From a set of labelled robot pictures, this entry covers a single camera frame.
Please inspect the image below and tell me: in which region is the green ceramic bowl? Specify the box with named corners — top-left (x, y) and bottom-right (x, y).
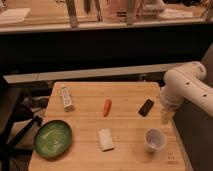
top-left (34, 120), bottom-right (72, 159)

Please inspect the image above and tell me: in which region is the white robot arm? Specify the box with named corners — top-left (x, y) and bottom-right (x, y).
top-left (159, 61), bottom-right (213, 124)

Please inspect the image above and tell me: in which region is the black rectangular object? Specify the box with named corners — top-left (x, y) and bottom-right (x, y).
top-left (138, 99), bottom-right (154, 117)

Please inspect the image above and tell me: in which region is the white paper cup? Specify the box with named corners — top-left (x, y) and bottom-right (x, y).
top-left (144, 128), bottom-right (167, 153)

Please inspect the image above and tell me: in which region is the orange carrot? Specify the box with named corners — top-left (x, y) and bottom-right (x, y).
top-left (103, 99), bottom-right (112, 117)

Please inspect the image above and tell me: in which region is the white sponge block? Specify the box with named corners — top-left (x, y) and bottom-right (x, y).
top-left (98, 129), bottom-right (114, 151)

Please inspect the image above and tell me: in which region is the white tube bottle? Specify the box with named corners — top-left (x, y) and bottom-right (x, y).
top-left (61, 84), bottom-right (74, 112)

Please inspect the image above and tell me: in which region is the wooden table frame background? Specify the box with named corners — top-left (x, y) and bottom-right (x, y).
top-left (0, 0), bottom-right (213, 34)

